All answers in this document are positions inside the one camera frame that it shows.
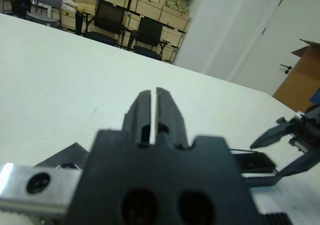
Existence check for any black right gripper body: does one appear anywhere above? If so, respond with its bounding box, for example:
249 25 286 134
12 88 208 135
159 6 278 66
289 104 320 155

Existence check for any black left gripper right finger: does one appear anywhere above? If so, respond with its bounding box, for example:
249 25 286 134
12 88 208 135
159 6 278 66
155 86 189 149

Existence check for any black mesh back chair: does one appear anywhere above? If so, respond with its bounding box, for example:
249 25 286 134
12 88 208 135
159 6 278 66
82 1 127 47

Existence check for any wooden crate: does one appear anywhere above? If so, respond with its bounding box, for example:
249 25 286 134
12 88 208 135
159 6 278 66
131 0 165 22
162 6 192 33

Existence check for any white door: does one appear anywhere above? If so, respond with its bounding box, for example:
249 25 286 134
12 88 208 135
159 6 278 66
236 0 320 96

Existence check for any black padded chair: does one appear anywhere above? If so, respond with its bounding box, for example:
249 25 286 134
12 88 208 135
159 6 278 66
128 17 171 61

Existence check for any black box lid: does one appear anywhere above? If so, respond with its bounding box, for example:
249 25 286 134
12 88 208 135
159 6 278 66
34 141 90 170

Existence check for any brown cardboard box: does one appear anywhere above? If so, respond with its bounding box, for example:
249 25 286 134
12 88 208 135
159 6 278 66
272 38 320 114

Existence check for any black metal shelving rack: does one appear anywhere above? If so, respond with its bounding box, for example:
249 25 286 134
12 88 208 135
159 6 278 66
64 0 192 63

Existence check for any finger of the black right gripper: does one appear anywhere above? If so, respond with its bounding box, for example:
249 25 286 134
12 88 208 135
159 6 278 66
249 117 295 150
273 147 320 183

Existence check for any black computer tower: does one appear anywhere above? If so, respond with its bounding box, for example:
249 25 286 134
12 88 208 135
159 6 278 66
11 0 31 17

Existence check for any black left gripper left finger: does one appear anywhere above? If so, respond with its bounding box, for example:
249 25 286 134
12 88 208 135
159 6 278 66
122 89 153 146

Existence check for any black upright panel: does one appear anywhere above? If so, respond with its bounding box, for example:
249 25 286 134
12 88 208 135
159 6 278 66
74 11 85 36

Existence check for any black door handle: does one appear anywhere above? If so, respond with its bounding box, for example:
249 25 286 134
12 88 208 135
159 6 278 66
279 64 293 75

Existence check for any black box with white insert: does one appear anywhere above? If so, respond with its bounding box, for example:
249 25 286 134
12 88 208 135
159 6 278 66
231 148 279 187

